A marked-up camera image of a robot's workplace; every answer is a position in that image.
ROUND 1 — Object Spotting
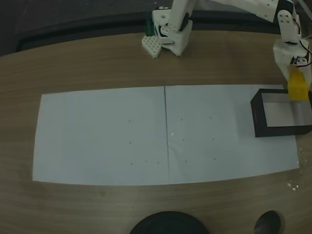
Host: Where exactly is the green table clamp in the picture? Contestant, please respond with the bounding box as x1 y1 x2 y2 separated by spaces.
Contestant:
145 17 156 37

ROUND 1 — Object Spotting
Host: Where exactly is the black round object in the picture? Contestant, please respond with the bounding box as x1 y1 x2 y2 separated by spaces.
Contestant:
129 211 210 234

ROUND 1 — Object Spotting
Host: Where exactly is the dark brown open box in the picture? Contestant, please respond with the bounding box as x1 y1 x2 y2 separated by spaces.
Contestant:
250 88 312 138

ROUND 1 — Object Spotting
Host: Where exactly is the yellow cube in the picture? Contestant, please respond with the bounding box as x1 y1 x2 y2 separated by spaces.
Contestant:
287 70 309 101

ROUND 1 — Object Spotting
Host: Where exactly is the white paper sheet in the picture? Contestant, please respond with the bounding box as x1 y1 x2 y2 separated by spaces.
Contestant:
32 86 170 187
164 84 301 185

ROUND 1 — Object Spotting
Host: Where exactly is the dark rounded object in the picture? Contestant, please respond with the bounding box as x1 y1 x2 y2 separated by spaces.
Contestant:
253 210 286 234

